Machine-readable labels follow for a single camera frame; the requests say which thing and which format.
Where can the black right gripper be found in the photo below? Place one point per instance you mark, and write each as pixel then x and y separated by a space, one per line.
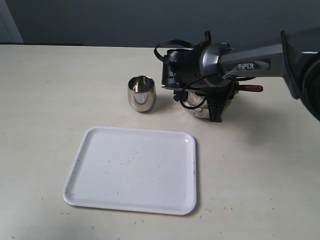
pixel 200 71

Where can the dark red wooden spoon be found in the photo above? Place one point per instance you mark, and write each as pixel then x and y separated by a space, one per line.
pixel 250 88

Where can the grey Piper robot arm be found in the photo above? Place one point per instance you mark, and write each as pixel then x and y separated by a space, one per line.
pixel 293 57

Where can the steel bowl of rice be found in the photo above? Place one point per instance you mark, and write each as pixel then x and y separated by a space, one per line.
pixel 198 105

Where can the small steel cup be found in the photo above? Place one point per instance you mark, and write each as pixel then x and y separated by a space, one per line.
pixel 141 93

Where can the white rectangular plastic tray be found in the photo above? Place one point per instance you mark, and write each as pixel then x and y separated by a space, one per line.
pixel 137 170

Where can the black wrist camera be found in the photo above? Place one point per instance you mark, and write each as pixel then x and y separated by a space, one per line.
pixel 169 76

